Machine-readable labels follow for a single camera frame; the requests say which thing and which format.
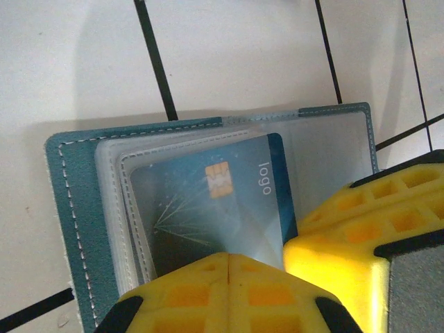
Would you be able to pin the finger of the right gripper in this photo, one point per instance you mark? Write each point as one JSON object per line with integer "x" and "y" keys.
{"x": 347, "y": 263}

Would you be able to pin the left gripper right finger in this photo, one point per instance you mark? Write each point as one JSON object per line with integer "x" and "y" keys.
{"x": 270, "y": 301}

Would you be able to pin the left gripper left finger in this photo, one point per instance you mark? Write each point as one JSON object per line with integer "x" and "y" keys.
{"x": 180, "y": 298}

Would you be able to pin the dark blue logo credit card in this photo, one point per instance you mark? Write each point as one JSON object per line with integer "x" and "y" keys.
{"x": 208, "y": 215}

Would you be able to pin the teal leather card holder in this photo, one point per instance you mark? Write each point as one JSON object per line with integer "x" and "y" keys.
{"x": 69, "y": 208}

